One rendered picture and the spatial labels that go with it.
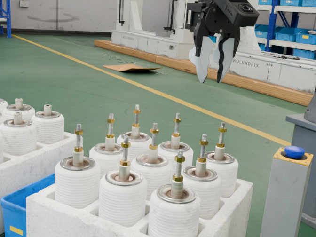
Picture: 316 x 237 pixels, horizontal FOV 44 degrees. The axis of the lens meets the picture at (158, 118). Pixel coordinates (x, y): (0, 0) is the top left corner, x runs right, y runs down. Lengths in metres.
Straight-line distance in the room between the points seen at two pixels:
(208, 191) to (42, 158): 0.51
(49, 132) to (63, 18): 6.30
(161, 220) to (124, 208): 0.09
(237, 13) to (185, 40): 3.59
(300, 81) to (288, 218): 2.29
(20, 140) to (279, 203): 0.68
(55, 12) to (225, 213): 6.72
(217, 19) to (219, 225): 0.40
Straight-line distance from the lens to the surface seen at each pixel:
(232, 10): 0.71
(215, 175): 0.85
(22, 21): 7.24
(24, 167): 1.09
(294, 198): 0.85
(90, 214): 0.81
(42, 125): 1.19
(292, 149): 0.84
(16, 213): 1.00
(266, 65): 3.30
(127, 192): 0.76
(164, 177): 0.87
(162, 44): 4.47
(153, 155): 0.88
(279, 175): 0.84
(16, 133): 1.11
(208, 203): 0.83
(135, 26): 5.35
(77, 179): 0.82
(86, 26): 7.61
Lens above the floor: 0.58
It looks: 16 degrees down
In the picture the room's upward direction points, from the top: 5 degrees clockwise
